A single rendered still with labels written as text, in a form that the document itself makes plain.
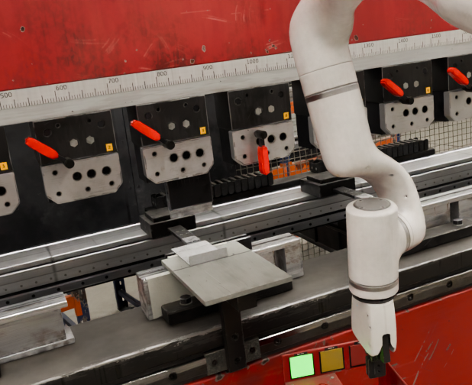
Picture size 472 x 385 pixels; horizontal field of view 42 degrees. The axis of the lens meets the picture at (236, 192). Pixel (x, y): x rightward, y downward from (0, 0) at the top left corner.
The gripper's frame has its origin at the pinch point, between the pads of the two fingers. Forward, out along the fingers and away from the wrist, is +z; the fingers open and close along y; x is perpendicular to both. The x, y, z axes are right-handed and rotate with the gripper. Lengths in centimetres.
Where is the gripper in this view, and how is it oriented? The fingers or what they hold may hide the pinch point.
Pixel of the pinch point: (375, 365)
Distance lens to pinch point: 118.1
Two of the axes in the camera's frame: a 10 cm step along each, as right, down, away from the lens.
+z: 1.0, 9.4, 3.3
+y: 1.9, 3.1, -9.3
